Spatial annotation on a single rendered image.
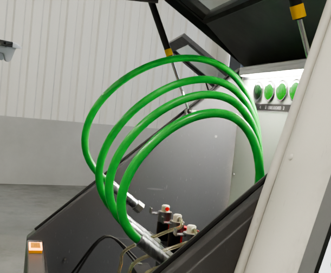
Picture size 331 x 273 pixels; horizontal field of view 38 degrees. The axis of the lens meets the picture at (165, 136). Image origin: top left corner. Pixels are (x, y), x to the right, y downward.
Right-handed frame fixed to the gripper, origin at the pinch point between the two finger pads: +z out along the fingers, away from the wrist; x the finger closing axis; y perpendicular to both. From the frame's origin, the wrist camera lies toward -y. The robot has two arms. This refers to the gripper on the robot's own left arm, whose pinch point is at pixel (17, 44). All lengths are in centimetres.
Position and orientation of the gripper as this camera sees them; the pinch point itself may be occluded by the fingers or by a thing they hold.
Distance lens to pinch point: 150.0
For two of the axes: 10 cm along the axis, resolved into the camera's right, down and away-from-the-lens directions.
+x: 7.6, 2.5, -6.1
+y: -2.1, 9.7, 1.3
